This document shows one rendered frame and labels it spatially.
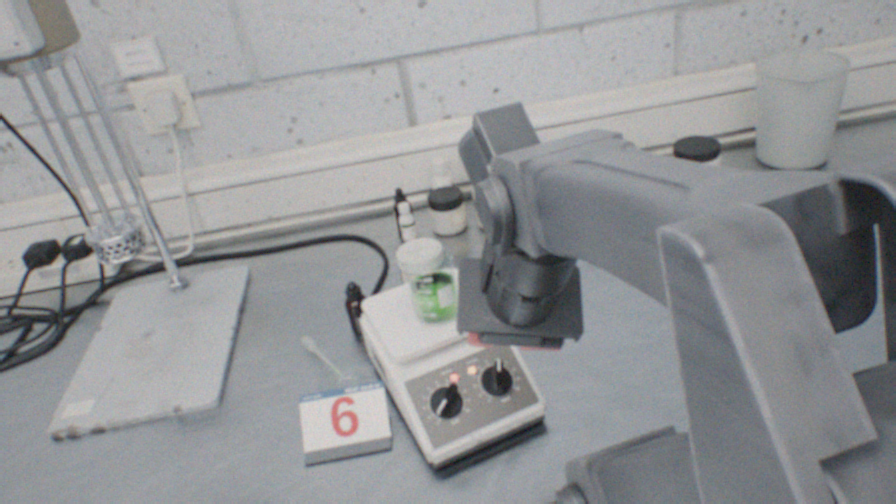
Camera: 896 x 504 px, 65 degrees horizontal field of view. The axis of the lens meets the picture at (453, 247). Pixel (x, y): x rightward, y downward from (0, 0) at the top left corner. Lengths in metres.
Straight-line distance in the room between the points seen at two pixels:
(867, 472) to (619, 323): 0.64
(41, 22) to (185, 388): 0.42
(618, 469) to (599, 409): 0.33
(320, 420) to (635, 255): 0.52
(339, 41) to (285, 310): 0.42
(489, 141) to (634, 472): 0.24
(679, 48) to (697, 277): 1.04
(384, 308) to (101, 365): 0.40
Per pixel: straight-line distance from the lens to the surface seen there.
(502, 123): 0.51
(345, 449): 0.76
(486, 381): 0.72
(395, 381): 0.72
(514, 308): 0.54
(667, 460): 0.36
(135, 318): 1.08
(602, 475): 0.45
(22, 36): 0.80
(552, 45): 1.17
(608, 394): 0.77
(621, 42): 1.20
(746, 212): 0.23
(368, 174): 1.15
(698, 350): 0.23
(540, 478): 0.70
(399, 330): 0.74
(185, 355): 0.96
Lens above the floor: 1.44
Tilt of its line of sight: 31 degrees down
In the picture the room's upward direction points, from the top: 10 degrees counter-clockwise
